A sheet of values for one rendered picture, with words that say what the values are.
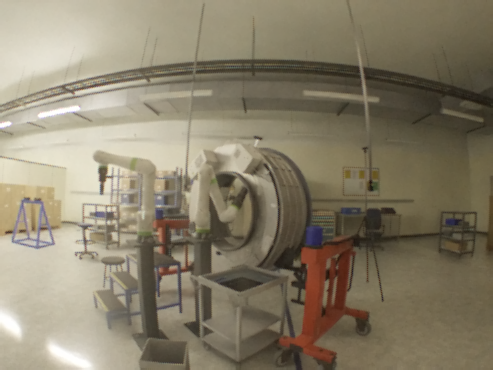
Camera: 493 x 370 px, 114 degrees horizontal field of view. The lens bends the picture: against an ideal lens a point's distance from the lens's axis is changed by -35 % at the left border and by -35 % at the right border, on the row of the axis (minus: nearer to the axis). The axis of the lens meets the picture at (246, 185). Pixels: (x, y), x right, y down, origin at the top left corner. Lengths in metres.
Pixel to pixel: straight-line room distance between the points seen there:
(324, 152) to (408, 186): 3.32
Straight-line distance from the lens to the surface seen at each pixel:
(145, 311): 2.17
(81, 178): 10.36
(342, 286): 2.39
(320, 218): 6.92
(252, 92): 5.71
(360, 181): 8.31
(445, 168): 10.47
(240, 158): 2.29
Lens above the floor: 1.29
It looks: 3 degrees up
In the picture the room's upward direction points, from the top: 1 degrees clockwise
